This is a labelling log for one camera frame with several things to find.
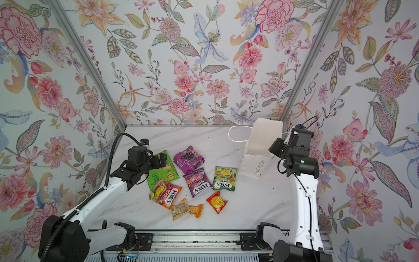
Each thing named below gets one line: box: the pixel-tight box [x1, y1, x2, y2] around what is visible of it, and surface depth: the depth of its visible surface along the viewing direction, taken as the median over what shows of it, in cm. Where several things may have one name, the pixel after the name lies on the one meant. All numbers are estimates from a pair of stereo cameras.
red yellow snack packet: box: [206, 190, 229, 215], surface depth 86 cm
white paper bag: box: [238, 117, 283, 180], surface depth 75 cm
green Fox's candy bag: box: [211, 165, 238, 192], surface depth 94 cm
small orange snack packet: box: [188, 204, 204, 219], surface depth 84 cm
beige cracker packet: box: [171, 198, 189, 222], surface depth 83 cm
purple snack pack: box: [172, 145, 206, 175], surface depth 99 cm
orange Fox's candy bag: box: [149, 180, 183, 210], surface depth 87 cm
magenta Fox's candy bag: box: [182, 167, 214, 199], surface depth 92 cm
